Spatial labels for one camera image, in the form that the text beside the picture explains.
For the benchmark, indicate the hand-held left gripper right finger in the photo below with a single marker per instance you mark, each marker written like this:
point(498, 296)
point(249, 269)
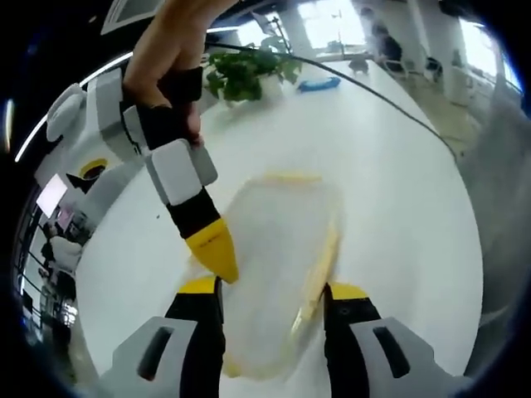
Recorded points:
point(352, 356)

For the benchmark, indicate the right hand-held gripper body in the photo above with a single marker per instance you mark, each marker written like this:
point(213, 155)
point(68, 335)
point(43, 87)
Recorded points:
point(103, 112)

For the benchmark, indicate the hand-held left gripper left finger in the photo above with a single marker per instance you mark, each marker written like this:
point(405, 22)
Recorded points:
point(191, 352)

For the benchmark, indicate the clear pouch with yellow buckle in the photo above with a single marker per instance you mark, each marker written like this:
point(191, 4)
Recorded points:
point(274, 248)

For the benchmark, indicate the person's right hand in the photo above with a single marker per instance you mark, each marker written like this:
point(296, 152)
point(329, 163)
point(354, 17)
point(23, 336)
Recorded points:
point(162, 58)

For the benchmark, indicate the white ceiling light strip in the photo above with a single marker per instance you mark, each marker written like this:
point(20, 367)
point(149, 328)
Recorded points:
point(62, 97)

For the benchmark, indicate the lit white monitor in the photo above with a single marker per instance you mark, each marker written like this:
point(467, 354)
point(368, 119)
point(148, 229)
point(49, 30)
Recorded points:
point(50, 195)

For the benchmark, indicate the green potted plant white pot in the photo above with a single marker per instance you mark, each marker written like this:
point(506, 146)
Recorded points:
point(245, 70)

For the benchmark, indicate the blue wipes packet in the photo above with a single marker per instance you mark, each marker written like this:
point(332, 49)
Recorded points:
point(319, 84)

